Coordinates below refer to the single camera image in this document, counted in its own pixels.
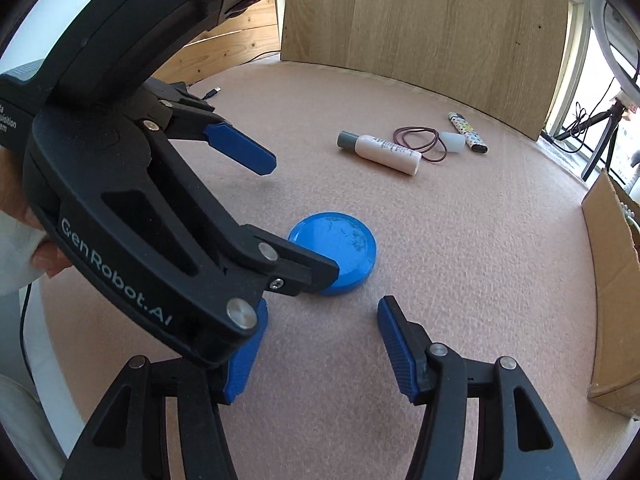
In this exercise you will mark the black tripod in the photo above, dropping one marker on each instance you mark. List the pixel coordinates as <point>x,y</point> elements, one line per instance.
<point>602,140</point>

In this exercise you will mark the small white bottle grey cap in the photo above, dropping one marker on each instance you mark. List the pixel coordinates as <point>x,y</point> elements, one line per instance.
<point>385,152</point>

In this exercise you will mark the white translucent cap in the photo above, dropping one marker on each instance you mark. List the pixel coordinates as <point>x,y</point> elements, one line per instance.
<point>452,141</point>

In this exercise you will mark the white window frame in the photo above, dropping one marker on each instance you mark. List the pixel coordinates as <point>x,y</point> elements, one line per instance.
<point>570,60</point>

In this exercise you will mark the cardboard box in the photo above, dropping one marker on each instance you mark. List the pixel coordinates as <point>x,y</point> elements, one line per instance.
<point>615,310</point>

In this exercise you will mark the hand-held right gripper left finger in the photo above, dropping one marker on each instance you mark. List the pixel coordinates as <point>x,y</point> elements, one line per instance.
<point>245,360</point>

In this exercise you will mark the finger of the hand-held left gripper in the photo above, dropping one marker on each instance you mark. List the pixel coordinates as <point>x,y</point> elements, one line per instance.
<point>295,270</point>
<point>240,152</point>

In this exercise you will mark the person's left hand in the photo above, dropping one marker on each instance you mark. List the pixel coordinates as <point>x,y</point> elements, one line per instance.
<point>50,262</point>

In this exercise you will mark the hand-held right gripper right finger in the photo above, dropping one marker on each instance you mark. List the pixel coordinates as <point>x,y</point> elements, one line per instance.
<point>397,350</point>

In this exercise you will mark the wooden plank panel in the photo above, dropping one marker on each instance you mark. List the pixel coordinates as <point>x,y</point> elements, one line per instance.
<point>235,40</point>

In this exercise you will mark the patterned lighter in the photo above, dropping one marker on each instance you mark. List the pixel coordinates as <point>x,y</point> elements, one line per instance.
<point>467,132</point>

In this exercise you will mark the wooden board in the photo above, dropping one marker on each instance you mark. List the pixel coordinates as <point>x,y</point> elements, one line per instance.
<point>425,35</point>

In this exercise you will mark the blue round lid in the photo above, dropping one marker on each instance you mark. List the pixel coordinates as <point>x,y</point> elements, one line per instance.
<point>340,245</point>

